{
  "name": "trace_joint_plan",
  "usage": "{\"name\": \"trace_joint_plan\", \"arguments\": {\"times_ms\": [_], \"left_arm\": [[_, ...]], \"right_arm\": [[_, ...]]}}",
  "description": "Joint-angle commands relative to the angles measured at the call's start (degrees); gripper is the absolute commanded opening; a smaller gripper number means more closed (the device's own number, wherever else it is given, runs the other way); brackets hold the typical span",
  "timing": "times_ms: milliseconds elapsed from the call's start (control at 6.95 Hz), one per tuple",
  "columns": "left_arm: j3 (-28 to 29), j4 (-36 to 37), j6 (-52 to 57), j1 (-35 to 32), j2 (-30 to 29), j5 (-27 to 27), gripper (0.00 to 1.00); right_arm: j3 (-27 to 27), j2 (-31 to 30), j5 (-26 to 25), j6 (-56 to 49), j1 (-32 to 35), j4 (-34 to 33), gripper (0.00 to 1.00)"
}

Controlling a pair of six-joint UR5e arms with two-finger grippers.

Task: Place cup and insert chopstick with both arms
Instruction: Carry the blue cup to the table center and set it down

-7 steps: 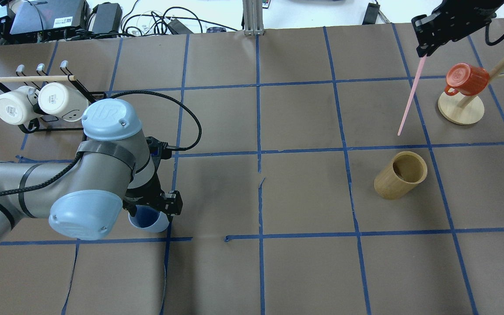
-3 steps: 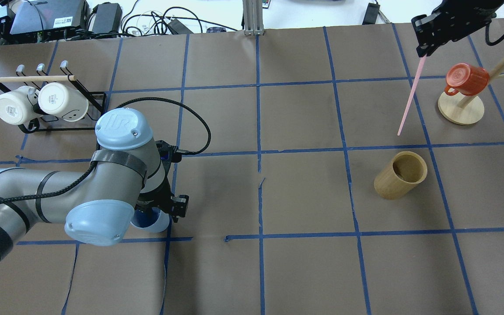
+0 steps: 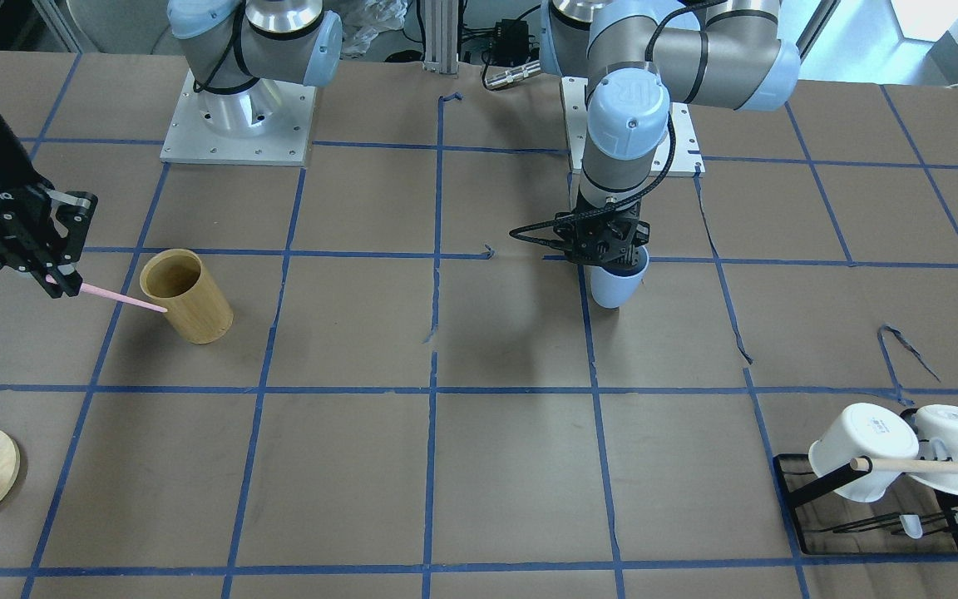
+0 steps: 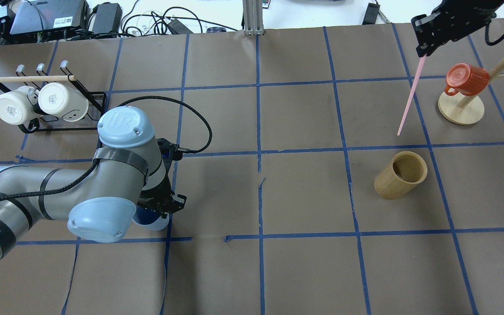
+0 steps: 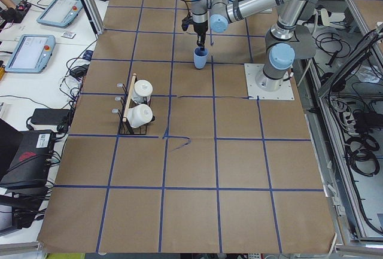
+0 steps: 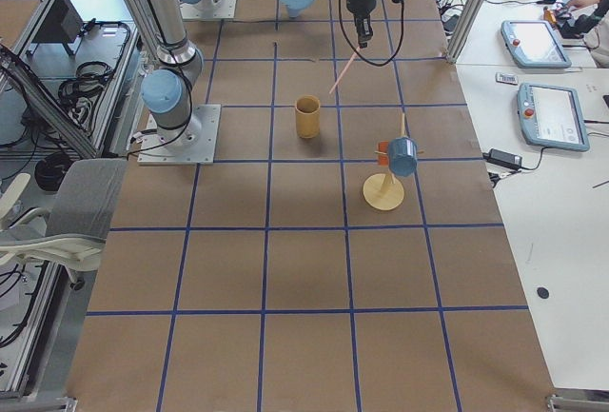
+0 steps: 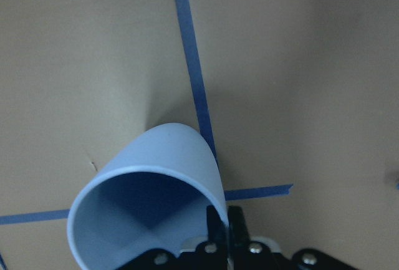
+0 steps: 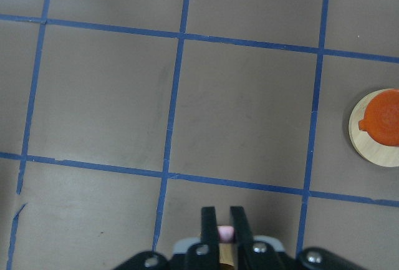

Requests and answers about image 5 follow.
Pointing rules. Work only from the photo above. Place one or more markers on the white mug lower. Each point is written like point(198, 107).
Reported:
point(139, 115)

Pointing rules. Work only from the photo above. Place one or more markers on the teach pendant near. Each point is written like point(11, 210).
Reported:
point(31, 54)

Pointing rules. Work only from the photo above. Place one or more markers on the teach pendant far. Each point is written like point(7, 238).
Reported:
point(60, 13)

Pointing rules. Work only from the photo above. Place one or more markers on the white mug upper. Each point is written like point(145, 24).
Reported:
point(142, 91)

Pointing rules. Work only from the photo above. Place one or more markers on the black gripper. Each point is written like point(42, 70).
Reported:
point(199, 28)

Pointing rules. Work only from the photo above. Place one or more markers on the black power adapter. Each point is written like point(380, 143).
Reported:
point(50, 117)

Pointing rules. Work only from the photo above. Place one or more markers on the black laptop computer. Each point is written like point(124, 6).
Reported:
point(25, 157)

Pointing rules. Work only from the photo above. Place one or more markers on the teach pendant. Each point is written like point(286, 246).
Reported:
point(60, 13)
point(31, 54)

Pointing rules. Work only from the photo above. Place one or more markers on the light blue plastic cup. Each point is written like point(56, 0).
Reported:
point(200, 56)

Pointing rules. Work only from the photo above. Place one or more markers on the black wire cup rack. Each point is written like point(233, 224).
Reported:
point(126, 102)

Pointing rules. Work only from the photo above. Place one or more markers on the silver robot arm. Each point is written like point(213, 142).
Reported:
point(231, 49)

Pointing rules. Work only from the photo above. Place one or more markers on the white mug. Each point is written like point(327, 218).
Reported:
point(139, 115)
point(142, 91)

